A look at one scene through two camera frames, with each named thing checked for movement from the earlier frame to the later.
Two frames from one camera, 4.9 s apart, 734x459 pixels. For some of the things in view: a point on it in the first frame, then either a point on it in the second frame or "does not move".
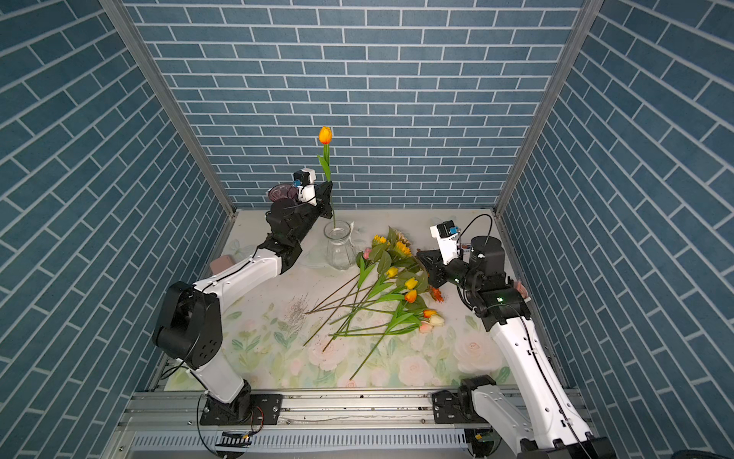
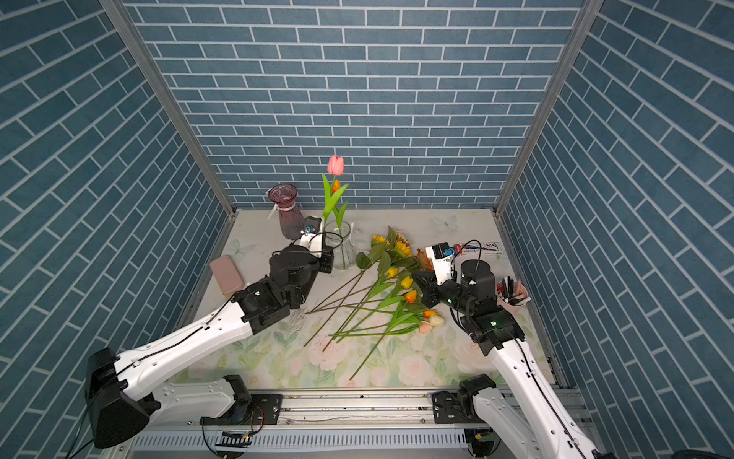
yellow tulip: x=390 y=273 does not move
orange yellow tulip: x=325 y=137 -> x=337 y=190
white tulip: x=437 y=320 does not move
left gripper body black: x=305 y=217 -> x=313 y=267
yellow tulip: x=411 y=284 does not move
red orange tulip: x=429 y=314 does not move
